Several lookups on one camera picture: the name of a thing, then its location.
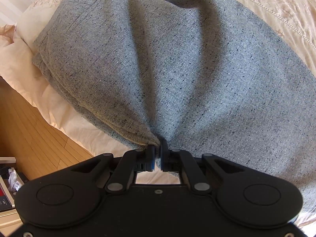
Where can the cream embroidered bedspread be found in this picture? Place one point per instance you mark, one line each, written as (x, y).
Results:
(292, 20)

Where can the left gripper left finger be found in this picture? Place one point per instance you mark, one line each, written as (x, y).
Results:
(145, 159)

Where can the grey speckled pants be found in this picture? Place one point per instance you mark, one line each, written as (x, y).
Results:
(205, 75)

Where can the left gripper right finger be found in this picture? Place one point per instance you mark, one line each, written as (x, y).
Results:
(168, 158)

